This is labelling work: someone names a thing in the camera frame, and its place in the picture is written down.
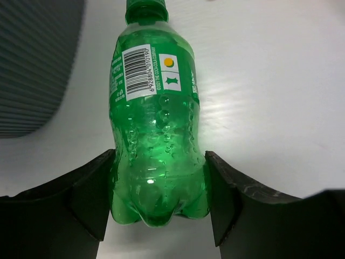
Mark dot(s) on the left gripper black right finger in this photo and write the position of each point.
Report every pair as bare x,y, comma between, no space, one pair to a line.
252,220

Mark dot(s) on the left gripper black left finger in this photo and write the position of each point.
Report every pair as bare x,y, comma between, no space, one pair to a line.
63,218

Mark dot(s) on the green soda bottle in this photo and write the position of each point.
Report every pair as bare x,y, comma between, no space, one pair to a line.
159,170

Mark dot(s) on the grey mesh waste bin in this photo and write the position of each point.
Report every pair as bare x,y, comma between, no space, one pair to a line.
39,41

